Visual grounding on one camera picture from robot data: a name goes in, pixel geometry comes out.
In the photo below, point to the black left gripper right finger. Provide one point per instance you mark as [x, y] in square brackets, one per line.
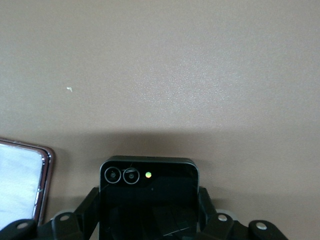
[220, 227]

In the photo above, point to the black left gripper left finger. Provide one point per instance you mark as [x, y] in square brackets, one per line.
[75, 225]

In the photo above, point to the black square flip phone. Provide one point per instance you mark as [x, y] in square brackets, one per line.
[150, 205]

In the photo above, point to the pink white flip phone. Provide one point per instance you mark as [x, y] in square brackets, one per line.
[17, 175]

